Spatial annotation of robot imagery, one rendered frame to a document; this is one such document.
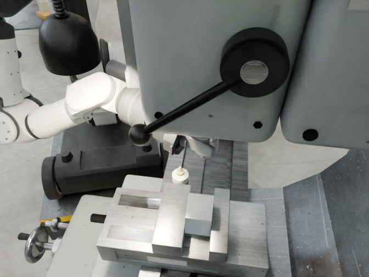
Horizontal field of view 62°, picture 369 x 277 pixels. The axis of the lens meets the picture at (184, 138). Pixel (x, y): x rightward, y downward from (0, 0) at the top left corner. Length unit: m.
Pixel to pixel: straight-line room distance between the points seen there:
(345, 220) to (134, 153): 0.94
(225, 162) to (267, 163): 1.35
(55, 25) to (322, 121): 0.33
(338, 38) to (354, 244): 0.51
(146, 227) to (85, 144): 0.93
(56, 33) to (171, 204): 0.41
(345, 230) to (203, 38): 0.56
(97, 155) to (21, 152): 1.13
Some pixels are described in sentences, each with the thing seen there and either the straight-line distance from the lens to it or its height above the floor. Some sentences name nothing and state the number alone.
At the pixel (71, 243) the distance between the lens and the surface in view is 1.03.
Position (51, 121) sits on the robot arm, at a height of 1.18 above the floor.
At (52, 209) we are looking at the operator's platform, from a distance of 1.58.
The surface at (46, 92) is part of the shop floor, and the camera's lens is 3.04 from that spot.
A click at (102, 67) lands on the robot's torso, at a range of 1.21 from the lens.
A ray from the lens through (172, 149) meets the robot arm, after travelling 0.54.
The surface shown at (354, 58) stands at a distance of 0.35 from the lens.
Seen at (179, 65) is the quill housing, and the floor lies 1.44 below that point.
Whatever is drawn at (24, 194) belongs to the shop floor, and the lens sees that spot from 2.24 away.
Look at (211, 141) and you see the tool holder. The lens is 0.54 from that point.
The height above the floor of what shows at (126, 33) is 1.43.
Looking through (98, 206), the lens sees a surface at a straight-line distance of 1.07.
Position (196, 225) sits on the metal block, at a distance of 0.63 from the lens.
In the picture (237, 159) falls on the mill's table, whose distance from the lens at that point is 0.91.
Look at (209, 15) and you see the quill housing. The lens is 0.33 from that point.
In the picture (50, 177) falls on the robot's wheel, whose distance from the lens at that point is 1.46.
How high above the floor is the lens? 1.62
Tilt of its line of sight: 44 degrees down
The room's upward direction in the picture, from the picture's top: straight up
